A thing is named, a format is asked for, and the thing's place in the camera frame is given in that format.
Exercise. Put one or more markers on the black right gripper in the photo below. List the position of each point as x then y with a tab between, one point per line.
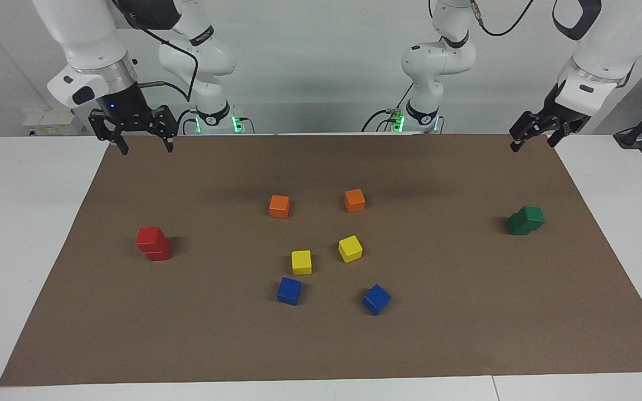
131	114

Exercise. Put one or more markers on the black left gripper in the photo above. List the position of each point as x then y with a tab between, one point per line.
555	120

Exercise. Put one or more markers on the green wooden cube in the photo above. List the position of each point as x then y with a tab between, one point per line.
517	227
533	214

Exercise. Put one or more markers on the red wooden cube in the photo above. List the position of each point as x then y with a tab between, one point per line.
159	255
148	236

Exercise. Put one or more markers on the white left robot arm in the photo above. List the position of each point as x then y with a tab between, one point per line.
622	33

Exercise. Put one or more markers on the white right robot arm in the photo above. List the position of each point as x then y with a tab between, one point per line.
87	33

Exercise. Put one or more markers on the white power strip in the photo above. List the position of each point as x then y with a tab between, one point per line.
50	120

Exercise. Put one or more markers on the orange wooden cube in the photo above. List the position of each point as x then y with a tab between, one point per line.
279	206
354	201

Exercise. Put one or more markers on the brown table mat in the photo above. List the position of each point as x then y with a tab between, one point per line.
187	334

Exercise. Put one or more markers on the yellow wooden cube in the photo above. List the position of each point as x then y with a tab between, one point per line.
301	262
350	249

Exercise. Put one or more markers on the blue wooden cube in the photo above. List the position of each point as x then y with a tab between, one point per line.
289	291
377	299

